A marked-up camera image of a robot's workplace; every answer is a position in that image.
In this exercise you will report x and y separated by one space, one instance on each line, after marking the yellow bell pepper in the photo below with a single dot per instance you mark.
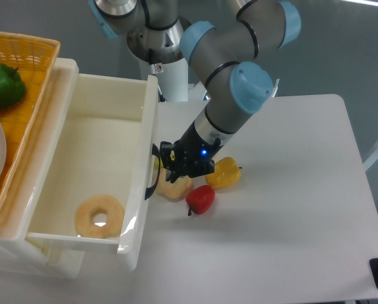
226 173

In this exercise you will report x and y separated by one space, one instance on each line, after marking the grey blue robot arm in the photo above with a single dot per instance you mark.
223 60

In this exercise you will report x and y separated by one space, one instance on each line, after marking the yellow banana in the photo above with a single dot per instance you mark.
158 162

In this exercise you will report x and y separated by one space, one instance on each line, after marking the beige cream puff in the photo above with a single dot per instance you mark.
177 190

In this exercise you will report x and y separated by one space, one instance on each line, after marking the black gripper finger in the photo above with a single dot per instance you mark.
198 168
171 160

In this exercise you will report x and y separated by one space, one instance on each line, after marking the beige donut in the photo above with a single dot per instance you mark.
100 216

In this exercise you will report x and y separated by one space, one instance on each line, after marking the orange woven basket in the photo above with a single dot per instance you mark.
35 57

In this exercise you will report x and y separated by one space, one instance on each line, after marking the red bell pepper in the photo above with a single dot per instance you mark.
200 200

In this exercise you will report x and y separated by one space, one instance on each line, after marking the white drawer cabinet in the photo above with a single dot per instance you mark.
18 252

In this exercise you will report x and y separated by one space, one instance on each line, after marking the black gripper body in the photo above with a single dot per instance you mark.
192 149

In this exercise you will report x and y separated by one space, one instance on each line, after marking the green bell pepper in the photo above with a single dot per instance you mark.
12 88

